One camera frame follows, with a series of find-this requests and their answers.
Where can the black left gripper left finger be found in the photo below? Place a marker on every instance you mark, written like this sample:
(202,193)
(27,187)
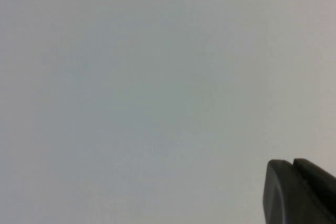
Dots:
(286,197)

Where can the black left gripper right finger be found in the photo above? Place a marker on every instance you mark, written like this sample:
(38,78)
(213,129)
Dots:
(320,179)

